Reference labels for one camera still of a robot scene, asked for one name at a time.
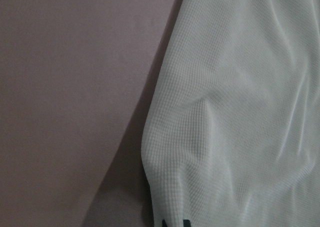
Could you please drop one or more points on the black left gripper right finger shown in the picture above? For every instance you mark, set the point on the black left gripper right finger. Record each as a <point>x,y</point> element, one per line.
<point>186,223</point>

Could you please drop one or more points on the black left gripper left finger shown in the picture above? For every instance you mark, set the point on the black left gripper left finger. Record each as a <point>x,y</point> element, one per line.
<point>163,223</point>

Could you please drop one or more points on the olive green long-sleeve shirt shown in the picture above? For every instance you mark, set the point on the olive green long-sleeve shirt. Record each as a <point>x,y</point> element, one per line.
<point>232,136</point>

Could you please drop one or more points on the brown table mat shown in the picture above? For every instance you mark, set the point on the brown table mat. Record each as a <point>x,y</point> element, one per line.
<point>76,81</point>

